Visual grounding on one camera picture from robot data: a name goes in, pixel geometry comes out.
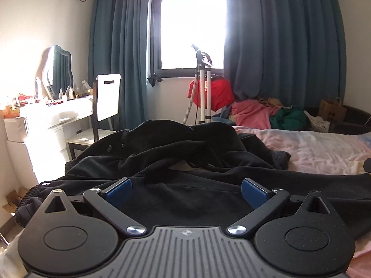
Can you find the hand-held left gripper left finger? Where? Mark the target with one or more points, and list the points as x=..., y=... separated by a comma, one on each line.
x=118, y=193

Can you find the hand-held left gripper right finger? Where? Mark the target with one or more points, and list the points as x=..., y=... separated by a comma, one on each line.
x=253, y=193

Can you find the black garment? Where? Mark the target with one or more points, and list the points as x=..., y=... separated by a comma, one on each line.
x=162, y=144

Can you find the black pants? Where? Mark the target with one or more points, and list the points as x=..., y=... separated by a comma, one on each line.
x=185, y=199

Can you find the black jacket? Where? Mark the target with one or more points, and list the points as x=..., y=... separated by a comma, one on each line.
x=318, y=150

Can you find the pink cloth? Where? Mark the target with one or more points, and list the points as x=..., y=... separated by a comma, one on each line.
x=249, y=113

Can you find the blue cloth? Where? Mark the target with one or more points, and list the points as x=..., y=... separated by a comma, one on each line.
x=224, y=115

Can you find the green cloth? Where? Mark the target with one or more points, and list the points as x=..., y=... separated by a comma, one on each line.
x=289, y=118

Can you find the white chair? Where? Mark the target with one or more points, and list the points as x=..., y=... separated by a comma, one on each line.
x=108, y=98

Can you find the white plastic bag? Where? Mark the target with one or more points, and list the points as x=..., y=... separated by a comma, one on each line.
x=318, y=123

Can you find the white vanity table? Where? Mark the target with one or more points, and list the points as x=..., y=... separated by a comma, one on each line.
x=58, y=115

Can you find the cardboard pieces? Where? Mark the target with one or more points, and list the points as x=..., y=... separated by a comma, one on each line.
x=14, y=202

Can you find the red cloth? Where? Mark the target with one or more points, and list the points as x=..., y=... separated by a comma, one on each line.
x=220, y=92

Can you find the white garment steamer stand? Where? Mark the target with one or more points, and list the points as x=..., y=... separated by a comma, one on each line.
x=203, y=92

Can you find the brown paper bag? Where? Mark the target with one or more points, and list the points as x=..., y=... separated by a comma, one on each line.
x=332, y=110

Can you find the black curtain tie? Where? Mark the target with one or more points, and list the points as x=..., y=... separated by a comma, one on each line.
x=154, y=80

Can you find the dark object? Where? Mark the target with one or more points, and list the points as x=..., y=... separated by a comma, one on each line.
x=368, y=165

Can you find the white ribbed box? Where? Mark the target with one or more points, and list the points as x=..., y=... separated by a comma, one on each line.
x=16, y=129

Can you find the row of cosmetic bottles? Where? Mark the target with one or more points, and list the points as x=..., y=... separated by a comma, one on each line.
x=37, y=91

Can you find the wavy framed mirror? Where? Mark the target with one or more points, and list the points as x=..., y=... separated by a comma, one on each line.
x=59, y=69

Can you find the blue curtain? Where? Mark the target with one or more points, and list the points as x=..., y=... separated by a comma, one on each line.
x=121, y=49
x=284, y=40

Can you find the window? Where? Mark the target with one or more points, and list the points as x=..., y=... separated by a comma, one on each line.
x=192, y=23

